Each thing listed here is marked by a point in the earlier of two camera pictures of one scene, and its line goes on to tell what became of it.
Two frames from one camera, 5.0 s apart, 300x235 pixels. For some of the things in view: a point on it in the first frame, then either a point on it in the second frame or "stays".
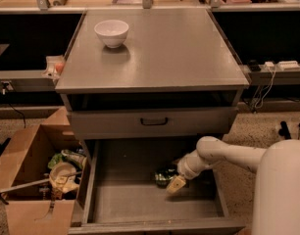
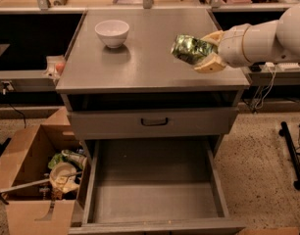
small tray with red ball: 54,67 stays
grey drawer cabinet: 142,86 stays
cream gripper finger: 175,184 -> 210,65
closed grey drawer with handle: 151,122 stays
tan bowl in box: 63,176 stays
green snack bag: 164,177 -> 190,50
